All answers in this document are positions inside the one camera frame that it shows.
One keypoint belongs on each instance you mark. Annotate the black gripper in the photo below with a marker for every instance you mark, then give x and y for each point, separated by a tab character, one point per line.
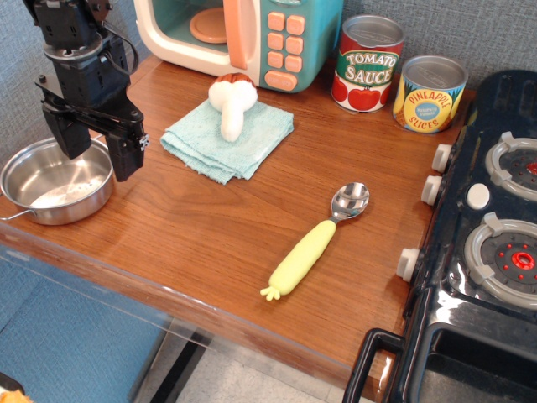
89	92

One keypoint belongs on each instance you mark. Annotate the white plush mushroom brown cap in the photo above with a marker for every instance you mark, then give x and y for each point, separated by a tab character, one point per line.
232	95

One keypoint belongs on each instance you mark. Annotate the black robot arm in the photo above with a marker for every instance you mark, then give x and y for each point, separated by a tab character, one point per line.
76	17

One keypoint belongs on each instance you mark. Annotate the light blue folded napkin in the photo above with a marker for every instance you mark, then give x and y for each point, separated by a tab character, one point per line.
196	140

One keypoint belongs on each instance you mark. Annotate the stainless steel pot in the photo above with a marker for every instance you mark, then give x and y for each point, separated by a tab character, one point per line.
50	189

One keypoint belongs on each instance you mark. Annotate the teal toy microwave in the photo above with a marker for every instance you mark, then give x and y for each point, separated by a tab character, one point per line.
280	45

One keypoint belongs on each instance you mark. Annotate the orange object at corner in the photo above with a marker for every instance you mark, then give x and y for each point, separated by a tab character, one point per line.
12	391

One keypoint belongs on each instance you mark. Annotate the tomato sauce can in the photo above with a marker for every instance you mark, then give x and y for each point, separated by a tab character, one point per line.
369	53

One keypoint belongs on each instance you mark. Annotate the pineapple slices can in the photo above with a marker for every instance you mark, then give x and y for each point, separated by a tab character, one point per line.
430	90

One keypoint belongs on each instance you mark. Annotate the black toy stove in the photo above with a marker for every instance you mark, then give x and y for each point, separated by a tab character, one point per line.
470	332

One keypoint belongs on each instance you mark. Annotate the spoon with yellow-green handle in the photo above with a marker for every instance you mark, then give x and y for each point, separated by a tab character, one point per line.
349	201

